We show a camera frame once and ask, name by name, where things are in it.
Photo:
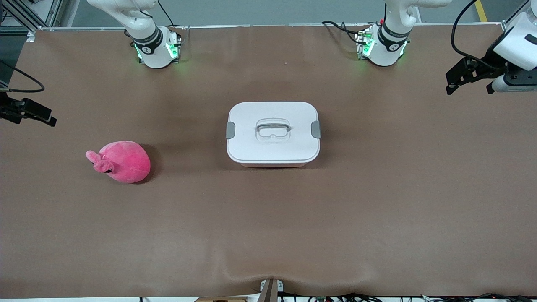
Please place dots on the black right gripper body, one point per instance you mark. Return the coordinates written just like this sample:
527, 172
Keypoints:
9, 110

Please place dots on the pink plush toy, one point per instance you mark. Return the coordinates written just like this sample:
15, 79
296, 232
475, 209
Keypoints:
126, 163

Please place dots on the white box lid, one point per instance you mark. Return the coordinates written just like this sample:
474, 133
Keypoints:
251, 147

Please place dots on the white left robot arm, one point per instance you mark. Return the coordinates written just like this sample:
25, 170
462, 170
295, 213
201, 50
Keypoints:
388, 50

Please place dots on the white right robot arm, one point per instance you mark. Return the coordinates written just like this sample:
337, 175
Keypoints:
153, 54

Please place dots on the pink plastic storage box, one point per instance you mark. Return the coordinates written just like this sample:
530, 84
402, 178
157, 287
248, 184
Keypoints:
272, 165

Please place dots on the brown table mat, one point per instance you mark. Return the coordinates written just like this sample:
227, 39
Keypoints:
268, 230

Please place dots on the aluminium frame strut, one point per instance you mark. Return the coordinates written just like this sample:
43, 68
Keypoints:
509, 23
54, 10

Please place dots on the silver table edge rail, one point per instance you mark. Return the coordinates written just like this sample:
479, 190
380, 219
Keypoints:
251, 26

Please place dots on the grey metal mounting bracket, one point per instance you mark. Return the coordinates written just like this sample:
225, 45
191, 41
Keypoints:
270, 291

